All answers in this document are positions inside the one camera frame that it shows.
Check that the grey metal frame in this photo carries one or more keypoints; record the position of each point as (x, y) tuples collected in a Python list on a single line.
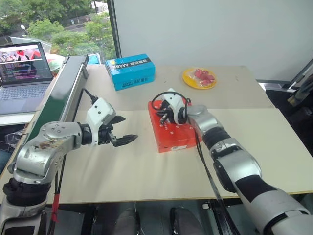
[(276, 84)]

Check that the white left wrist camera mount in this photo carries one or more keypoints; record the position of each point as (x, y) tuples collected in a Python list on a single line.
[(100, 110)]

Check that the white bin with turquoise interior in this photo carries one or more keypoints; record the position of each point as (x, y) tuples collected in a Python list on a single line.
[(94, 58)]

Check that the green conveyor belt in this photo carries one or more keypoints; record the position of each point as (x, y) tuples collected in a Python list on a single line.
[(63, 80)]

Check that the yellow plastic plate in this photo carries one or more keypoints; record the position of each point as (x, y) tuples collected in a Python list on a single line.
[(189, 82)]

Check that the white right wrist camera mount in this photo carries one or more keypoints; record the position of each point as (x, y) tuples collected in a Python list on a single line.
[(173, 100)]

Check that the clear plastic guard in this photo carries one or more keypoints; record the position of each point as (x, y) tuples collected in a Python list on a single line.
[(13, 139)]

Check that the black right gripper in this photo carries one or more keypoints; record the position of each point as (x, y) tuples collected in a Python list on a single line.
[(169, 113)]

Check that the white side desk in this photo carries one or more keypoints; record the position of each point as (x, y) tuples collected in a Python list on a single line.
[(14, 118)]

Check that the red green plastic bag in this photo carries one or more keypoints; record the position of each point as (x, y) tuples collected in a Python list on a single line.
[(55, 64)]

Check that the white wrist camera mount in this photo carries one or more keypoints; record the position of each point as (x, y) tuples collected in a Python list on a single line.
[(100, 110), (173, 100)]

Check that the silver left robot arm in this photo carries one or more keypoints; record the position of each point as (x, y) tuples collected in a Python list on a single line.
[(49, 147)]

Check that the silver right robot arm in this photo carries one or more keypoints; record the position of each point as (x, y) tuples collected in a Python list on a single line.
[(244, 164)]

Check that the dark metal stand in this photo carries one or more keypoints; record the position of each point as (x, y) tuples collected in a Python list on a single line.
[(302, 94)]

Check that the red box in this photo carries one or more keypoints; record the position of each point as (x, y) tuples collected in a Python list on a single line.
[(176, 139)]

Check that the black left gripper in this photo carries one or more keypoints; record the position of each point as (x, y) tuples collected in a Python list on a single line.
[(106, 134)]

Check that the dark rounded shape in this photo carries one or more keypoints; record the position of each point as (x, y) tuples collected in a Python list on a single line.
[(126, 221), (185, 221)]

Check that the blue cardboard box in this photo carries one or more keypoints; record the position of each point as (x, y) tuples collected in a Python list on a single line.
[(132, 71)]

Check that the bag of red sweets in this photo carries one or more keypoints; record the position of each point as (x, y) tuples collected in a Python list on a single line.
[(203, 76)]

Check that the grey open laptop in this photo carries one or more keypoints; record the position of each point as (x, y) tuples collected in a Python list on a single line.
[(22, 66)]

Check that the black window pillar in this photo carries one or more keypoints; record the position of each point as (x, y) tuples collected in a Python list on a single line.
[(114, 27)]

